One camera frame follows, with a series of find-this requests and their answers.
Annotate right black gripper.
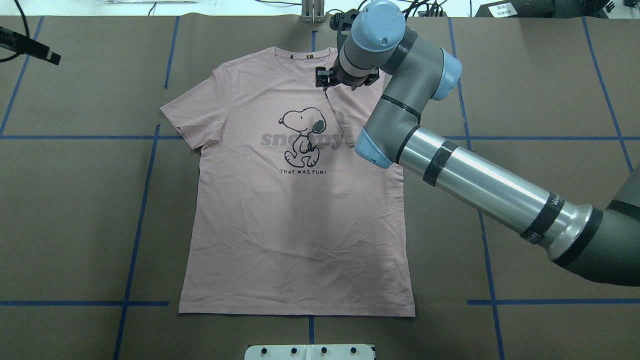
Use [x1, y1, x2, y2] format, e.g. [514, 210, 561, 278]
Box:
[315, 66, 380, 91]

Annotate pink Snoopy t-shirt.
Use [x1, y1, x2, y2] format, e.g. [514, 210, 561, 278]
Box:
[161, 47, 416, 318]

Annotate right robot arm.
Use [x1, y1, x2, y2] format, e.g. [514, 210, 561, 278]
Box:
[315, 0, 640, 287]

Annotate black box with label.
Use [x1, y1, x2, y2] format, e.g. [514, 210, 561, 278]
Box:
[473, 0, 616, 19]

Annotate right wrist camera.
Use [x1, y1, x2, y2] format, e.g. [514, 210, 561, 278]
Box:
[329, 9, 360, 50]

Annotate aluminium frame post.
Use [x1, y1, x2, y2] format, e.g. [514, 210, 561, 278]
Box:
[300, 0, 326, 24]

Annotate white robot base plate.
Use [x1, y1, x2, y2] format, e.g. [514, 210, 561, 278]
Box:
[244, 343, 377, 360]

